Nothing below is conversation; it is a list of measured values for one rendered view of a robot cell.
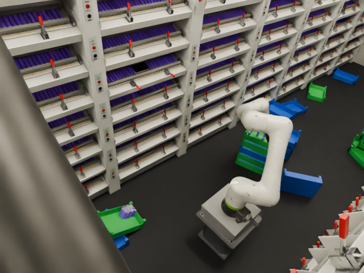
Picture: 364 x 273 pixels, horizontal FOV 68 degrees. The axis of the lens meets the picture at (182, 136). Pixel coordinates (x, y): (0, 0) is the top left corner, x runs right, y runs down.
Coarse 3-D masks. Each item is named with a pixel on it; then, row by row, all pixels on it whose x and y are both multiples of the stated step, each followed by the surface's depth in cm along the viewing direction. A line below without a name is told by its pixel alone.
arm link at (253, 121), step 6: (246, 114) 156; (252, 114) 154; (258, 114) 154; (264, 114) 155; (246, 120) 155; (252, 120) 153; (258, 120) 152; (264, 120) 153; (246, 126) 156; (252, 126) 154; (258, 126) 153; (264, 126) 153
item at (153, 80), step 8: (160, 56) 189; (176, 56) 194; (184, 64) 190; (136, 72) 175; (160, 72) 182; (176, 72) 186; (184, 72) 191; (136, 80) 172; (144, 80) 174; (152, 80) 176; (160, 80) 181; (120, 88) 165; (128, 88) 167; (136, 88) 171; (112, 96) 162; (120, 96) 168
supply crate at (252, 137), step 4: (248, 132) 236; (252, 132) 236; (256, 132) 237; (260, 132) 237; (244, 136) 228; (248, 136) 226; (252, 136) 224; (256, 136) 233; (260, 136) 233; (248, 140) 228; (252, 140) 226; (256, 140) 224; (260, 140) 222; (264, 140) 230; (260, 144) 225; (264, 144) 223; (268, 144) 221
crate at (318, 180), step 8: (288, 176) 219; (296, 176) 220; (304, 176) 220; (320, 176) 222; (288, 184) 225; (296, 184) 223; (304, 184) 221; (312, 184) 219; (320, 184) 217; (288, 192) 232; (296, 192) 229; (304, 192) 227; (312, 192) 225
